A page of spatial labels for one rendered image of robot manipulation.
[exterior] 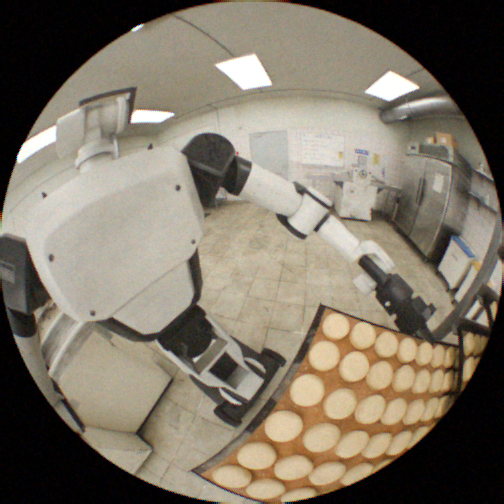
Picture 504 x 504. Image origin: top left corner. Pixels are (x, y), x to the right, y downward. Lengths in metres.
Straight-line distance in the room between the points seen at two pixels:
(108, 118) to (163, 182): 0.14
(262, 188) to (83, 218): 0.31
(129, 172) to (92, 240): 0.08
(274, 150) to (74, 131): 4.18
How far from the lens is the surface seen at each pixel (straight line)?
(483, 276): 0.41
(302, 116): 4.34
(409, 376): 0.34
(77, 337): 0.83
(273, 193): 0.34
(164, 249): 0.20
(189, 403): 1.37
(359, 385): 0.30
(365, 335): 0.31
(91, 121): 0.26
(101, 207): 0.17
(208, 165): 0.28
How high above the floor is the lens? 1.24
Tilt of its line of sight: 35 degrees down
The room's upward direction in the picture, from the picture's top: 6 degrees counter-clockwise
